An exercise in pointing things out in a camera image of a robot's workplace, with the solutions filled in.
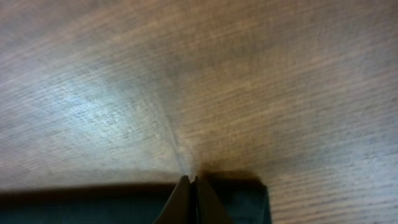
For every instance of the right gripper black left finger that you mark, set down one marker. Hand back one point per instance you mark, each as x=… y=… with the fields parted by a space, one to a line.
x=177 y=208

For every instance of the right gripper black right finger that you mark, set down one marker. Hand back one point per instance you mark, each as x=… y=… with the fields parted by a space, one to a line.
x=209 y=208

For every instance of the black t-shirt with white logo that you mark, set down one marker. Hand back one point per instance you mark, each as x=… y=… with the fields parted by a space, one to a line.
x=245 y=200

